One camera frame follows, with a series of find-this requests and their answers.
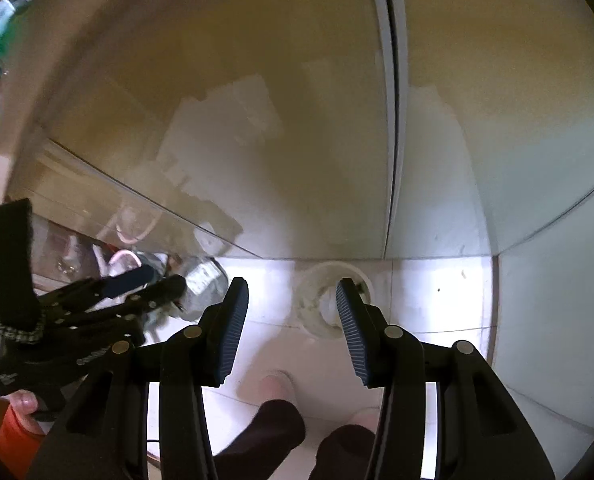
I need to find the person's left forearm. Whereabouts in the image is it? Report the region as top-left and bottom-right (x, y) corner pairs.
(0, 404), (46, 479)

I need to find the person's right foot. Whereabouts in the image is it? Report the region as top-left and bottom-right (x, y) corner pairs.
(351, 407), (382, 432)

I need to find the person's right leg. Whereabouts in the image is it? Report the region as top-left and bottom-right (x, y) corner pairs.
(317, 424), (384, 480)

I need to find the person's left leg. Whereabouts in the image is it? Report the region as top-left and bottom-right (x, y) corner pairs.
(211, 399), (306, 480)

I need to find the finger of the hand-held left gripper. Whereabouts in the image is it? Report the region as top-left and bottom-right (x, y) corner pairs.
(74, 275), (188, 329)
(39, 265), (157, 312)

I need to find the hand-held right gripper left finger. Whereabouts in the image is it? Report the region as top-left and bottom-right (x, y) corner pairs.
(27, 276), (250, 480)

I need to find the person's left hand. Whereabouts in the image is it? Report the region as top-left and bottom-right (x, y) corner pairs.
(8, 390), (46, 434)

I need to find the white looped cable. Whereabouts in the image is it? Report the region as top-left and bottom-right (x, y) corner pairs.
(94, 200), (165, 281)

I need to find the person's foot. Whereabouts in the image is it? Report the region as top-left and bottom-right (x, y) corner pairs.
(258, 370), (294, 404)
(351, 407), (382, 432)

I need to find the person's leg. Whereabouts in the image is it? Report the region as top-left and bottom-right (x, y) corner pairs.
(317, 424), (384, 480)
(211, 399), (306, 480)

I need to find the person's left foot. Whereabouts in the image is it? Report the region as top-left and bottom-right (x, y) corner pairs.
(258, 370), (294, 404)

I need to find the white cabinet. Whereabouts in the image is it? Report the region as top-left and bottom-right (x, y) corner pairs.
(7, 0), (594, 261)

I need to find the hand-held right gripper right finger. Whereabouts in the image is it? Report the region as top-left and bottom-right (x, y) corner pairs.
(335, 277), (573, 480)

